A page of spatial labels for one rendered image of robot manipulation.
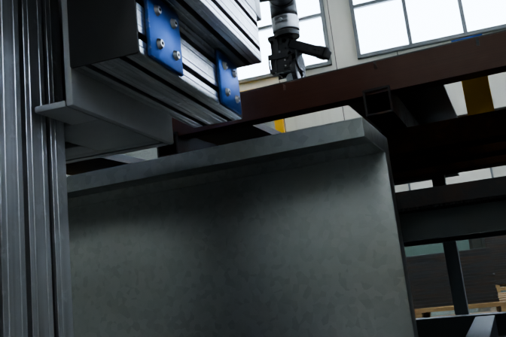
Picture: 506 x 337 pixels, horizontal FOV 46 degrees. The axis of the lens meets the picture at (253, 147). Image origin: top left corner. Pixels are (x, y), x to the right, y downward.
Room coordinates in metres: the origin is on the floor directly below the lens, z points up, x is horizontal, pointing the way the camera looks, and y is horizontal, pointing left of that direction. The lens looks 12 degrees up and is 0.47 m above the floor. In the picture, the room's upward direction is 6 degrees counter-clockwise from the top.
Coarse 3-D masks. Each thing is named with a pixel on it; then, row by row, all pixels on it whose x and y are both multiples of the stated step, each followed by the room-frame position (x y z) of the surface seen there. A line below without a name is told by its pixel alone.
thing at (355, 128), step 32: (320, 128) 0.89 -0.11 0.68; (352, 128) 0.88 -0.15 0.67; (160, 160) 1.00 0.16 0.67; (192, 160) 0.98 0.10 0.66; (224, 160) 0.96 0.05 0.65; (256, 160) 1.12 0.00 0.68; (288, 160) 1.12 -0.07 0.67; (320, 160) 1.10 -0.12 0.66; (96, 192) 1.28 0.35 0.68; (128, 192) 1.26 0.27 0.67
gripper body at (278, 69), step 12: (276, 36) 1.53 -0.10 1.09; (288, 36) 1.53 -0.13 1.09; (276, 48) 1.54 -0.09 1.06; (288, 48) 1.53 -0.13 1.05; (276, 60) 1.53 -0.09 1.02; (288, 60) 1.51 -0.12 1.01; (300, 60) 1.54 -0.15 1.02; (276, 72) 1.53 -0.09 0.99; (288, 72) 1.55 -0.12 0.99; (300, 72) 1.55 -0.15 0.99
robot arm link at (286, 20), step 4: (276, 16) 1.52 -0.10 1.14; (280, 16) 1.51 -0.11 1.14; (284, 16) 1.51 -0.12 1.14; (288, 16) 1.51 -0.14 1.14; (292, 16) 1.52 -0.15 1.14; (296, 16) 1.53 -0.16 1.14; (272, 20) 1.54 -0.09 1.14; (276, 20) 1.52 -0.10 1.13; (280, 20) 1.51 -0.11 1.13; (284, 20) 1.51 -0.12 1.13; (288, 20) 1.51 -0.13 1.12; (292, 20) 1.51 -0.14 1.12; (296, 20) 1.52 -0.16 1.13; (272, 24) 1.54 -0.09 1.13; (276, 24) 1.52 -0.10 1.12; (280, 24) 1.51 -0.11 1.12; (284, 24) 1.51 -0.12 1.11; (288, 24) 1.51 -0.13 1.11; (292, 24) 1.51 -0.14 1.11; (296, 24) 1.52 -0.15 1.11; (276, 28) 1.52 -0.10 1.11; (280, 28) 1.52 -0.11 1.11; (284, 28) 1.52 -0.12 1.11; (288, 28) 1.52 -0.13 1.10; (292, 28) 1.52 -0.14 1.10; (296, 28) 1.53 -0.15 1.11
